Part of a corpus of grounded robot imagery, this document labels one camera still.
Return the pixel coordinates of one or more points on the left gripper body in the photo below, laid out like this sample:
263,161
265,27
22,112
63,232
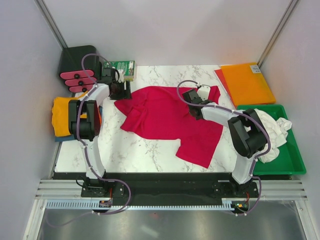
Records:
119,94

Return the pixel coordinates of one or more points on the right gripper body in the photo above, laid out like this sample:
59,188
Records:
189,109

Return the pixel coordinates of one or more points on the magenta t shirt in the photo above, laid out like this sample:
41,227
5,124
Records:
157,113

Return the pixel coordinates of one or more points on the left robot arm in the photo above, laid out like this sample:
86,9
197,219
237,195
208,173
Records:
85,120

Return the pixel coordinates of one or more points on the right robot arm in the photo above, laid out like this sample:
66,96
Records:
248,134

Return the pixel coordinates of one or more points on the green white box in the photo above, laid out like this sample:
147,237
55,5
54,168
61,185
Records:
127,66

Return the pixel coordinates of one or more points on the orange folded t shirt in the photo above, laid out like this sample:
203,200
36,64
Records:
100,116

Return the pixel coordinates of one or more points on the black pink drawer organizer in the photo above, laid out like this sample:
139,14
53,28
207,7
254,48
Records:
78,67

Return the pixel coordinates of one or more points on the red plastic folder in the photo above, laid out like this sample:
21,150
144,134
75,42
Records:
222,80

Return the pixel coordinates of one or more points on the orange plastic folder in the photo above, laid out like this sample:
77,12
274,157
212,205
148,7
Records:
247,85

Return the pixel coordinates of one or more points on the yellow folded t shirt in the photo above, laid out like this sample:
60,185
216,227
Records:
60,115

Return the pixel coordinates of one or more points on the blue folded t shirt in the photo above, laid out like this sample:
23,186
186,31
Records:
64,138

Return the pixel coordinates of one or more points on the white crumpled t shirt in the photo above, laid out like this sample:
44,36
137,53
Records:
277,131

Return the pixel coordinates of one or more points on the green plastic tray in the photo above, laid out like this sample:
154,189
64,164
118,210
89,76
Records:
289,160

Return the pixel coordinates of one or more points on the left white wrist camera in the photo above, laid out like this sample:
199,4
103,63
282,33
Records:
120,75

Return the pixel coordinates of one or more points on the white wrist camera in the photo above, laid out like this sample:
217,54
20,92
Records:
120,75
203,91

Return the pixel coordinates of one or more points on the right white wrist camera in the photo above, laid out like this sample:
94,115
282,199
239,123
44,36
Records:
203,91

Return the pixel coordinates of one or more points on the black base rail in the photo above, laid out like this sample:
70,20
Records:
163,189

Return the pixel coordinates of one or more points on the left aluminium corner post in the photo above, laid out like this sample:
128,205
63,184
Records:
51,23

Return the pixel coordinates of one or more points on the aluminium corner post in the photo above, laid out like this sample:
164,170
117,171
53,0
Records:
51,23
293,4

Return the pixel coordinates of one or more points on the white cable duct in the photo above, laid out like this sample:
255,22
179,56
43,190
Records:
95,205

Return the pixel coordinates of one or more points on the right aluminium corner post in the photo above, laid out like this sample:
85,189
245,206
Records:
293,4

